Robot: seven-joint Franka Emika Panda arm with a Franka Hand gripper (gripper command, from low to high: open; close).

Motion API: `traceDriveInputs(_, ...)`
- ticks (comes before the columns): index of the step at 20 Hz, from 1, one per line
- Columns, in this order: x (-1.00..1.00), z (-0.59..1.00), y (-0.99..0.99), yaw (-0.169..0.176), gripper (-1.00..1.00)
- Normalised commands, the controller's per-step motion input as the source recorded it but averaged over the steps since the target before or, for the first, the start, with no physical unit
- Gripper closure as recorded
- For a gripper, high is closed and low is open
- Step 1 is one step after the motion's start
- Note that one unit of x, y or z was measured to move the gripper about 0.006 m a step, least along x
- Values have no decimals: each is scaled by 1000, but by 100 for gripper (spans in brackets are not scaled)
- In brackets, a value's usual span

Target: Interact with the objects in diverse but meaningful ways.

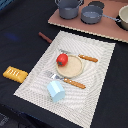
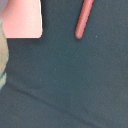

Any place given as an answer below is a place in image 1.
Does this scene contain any red toy tomato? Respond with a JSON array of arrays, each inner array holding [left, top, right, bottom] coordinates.
[[56, 53, 68, 66]]

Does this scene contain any yellow toy bread loaf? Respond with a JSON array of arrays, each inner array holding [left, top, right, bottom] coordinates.
[[3, 66, 28, 83]]

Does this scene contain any brown wooden stick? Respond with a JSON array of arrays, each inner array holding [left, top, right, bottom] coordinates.
[[38, 32, 52, 43]]

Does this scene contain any round wooden plate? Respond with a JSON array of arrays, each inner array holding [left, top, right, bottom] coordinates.
[[56, 55, 83, 78]]

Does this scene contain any light blue toy carton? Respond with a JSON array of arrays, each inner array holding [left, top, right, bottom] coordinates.
[[47, 81, 65, 102]]

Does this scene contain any white woven placemat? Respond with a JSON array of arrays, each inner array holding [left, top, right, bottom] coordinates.
[[14, 31, 115, 128]]

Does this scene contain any pink wooden board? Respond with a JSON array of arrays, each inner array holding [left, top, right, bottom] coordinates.
[[48, 0, 128, 43]]

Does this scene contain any beige bowl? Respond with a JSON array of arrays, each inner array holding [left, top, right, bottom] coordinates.
[[119, 5, 128, 30]]

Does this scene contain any fork with wooden handle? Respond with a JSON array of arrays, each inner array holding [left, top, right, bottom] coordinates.
[[45, 71, 86, 89]]

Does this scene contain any knife with wooden handle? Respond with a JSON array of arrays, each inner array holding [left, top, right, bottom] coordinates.
[[59, 49, 98, 63]]

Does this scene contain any grey pot with handles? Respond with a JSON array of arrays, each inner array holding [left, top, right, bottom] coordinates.
[[55, 0, 83, 19]]

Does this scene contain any grey saucepan with handle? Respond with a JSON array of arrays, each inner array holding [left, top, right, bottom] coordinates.
[[81, 6, 120, 24]]

